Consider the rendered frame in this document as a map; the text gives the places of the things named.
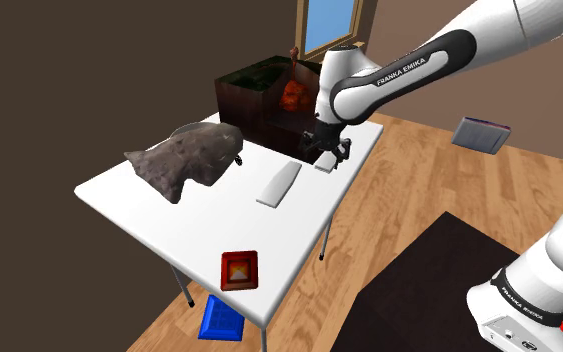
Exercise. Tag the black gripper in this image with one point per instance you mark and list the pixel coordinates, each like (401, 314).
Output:
(328, 133)

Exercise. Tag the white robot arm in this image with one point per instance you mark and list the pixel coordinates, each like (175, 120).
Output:
(481, 29)

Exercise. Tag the small white flat block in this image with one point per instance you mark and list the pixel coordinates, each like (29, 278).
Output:
(324, 164)

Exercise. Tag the orange-red figure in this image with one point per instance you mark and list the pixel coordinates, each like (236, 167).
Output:
(294, 97)

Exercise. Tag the long white flat bar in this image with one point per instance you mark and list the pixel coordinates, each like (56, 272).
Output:
(279, 184)

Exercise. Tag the dark brown open box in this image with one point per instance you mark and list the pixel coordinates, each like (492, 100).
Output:
(242, 105)

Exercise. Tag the wooden framed window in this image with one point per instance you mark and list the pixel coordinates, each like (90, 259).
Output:
(328, 22)

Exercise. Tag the white table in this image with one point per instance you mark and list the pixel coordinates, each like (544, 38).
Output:
(222, 224)

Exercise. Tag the lumpy grey-brown rock shape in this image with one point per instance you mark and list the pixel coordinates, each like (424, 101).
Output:
(188, 158)

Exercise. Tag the grey flat box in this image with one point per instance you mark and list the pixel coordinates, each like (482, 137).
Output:
(480, 135)

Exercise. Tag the dark robot stand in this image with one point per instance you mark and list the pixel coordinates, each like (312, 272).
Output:
(422, 292)

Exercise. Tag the blue flat tray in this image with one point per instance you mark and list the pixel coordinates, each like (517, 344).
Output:
(220, 322)

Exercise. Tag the red square picture frame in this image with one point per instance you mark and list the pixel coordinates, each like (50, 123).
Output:
(239, 271)

